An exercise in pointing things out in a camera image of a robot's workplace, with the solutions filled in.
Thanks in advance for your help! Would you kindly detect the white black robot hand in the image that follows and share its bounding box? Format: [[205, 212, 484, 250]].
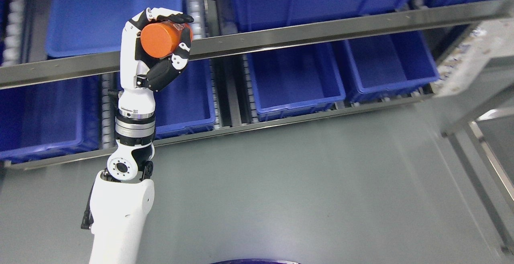
[[118, 8, 194, 119]]

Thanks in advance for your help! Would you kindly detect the orange cylindrical capacitor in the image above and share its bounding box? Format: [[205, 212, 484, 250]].
[[140, 21, 193, 58]]

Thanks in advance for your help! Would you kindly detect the blue bin lower left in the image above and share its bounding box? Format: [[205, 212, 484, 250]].
[[154, 59, 216, 139]]

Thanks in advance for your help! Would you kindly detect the shallow blue tray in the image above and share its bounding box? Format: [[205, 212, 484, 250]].
[[45, 0, 184, 58]]

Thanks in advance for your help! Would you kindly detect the white roller track centre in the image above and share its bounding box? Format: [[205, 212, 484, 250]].
[[186, 0, 208, 39]]

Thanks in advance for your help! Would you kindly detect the white roller track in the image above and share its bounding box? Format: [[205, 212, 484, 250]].
[[186, 0, 208, 39], [1, 0, 26, 67]]

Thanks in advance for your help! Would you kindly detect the blue bin far left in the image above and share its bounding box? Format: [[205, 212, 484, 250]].
[[0, 76, 101, 164]]

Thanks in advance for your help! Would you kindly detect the white roller track left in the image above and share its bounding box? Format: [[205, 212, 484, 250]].
[[1, 0, 26, 67]]

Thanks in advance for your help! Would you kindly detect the blue bin lower centre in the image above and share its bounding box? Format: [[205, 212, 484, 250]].
[[247, 43, 346, 122]]

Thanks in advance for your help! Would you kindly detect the blue bin lower right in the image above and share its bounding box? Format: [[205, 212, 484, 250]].
[[332, 30, 439, 103]]

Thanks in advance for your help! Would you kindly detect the stainless steel table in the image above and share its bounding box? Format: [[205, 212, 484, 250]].
[[435, 18, 513, 255]]

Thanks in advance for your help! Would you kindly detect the metal shelf rail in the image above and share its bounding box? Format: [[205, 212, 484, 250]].
[[0, 0, 514, 89]]

